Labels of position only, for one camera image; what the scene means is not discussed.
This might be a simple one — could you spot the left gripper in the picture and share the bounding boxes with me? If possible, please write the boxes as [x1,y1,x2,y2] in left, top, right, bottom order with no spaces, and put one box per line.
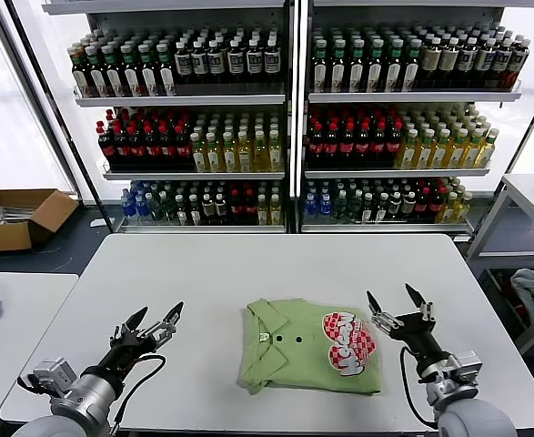
[106,300,186,371]

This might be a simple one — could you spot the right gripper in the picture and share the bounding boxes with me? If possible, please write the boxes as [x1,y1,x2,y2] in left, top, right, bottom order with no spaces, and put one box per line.
[365,282,448,365]

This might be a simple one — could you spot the green polo shirt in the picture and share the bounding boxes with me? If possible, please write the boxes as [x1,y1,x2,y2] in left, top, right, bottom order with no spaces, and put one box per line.
[236,298,383,396]

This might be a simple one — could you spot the cola bottle red cap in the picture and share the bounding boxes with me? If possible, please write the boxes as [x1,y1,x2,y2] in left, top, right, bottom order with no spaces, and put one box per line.
[143,126,161,170]
[243,189,257,224]
[308,123,326,168]
[428,187,445,219]
[228,189,244,224]
[158,126,176,170]
[355,123,372,168]
[324,123,340,168]
[339,123,357,168]
[386,121,403,168]
[111,125,131,170]
[414,188,430,220]
[370,123,388,168]
[96,126,118,170]
[174,126,193,170]
[126,126,146,170]

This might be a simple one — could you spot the dark storage bin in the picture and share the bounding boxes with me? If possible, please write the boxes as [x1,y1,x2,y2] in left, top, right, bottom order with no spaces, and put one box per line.
[487,267,534,340]

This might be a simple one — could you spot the red crumpled cloth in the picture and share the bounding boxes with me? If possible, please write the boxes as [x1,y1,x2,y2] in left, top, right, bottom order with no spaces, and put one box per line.
[502,272,530,320]

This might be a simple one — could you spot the black slanted pole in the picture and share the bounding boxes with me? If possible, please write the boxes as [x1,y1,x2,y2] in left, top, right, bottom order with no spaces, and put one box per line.
[2,0,116,231]
[469,72,534,240]

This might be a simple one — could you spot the brown cardboard box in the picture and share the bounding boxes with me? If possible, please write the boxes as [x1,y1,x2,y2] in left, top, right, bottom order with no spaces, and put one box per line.
[0,188,80,253]

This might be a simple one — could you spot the silver parts in bags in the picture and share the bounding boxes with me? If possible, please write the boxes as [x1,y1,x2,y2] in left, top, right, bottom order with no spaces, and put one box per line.
[0,205,38,225]

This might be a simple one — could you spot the grey metal shelf rack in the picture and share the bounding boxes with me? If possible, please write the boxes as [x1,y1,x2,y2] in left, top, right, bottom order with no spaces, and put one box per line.
[296,0,534,240]
[42,0,295,234]

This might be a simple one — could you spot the dark bottle tall white label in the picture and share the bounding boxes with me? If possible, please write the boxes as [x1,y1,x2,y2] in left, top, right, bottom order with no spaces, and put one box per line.
[311,39,329,94]
[330,39,348,94]
[368,39,386,94]
[387,39,405,94]
[348,39,367,94]
[404,39,422,92]

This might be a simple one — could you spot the dark bottle beige label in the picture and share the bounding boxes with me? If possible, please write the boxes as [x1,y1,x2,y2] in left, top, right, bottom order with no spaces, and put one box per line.
[439,38,459,90]
[422,38,443,90]

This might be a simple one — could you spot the brown tea bottle green label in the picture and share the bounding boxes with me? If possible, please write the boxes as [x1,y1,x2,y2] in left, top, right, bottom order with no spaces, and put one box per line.
[119,43,141,97]
[69,46,90,98]
[102,44,125,98]
[137,43,159,97]
[86,45,107,98]
[156,42,177,97]

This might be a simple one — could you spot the dark bottle white blue label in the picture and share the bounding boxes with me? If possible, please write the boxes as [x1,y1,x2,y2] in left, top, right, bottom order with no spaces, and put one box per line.
[492,39,513,90]
[508,39,531,90]
[191,39,208,86]
[264,37,281,84]
[458,38,479,90]
[247,37,264,85]
[174,39,192,86]
[227,38,246,85]
[475,39,496,90]
[207,38,225,86]

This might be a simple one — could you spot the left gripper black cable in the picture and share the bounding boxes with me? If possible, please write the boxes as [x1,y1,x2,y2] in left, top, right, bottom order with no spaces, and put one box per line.
[110,353,167,432]

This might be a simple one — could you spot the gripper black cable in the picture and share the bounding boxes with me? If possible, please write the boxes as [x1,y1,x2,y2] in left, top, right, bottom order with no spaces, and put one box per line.
[110,353,167,432]
[398,344,437,430]

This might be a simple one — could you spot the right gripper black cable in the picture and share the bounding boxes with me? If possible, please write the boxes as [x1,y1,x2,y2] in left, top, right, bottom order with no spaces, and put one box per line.
[398,344,437,430]

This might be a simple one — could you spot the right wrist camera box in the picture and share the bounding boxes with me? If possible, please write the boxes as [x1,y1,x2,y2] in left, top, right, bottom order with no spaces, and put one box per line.
[447,349,483,387]

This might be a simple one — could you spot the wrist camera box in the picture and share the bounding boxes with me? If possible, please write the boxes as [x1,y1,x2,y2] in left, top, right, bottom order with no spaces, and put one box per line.
[29,357,79,398]
[447,349,483,387]

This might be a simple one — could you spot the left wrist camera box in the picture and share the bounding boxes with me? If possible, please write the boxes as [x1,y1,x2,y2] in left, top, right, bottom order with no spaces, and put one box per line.
[29,357,79,398]

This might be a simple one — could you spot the white metal frame table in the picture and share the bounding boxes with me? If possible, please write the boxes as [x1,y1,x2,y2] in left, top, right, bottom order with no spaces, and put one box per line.
[466,174,534,356]

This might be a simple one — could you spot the grey window frame post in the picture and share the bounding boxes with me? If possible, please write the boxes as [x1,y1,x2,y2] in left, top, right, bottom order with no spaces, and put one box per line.
[0,0,86,201]

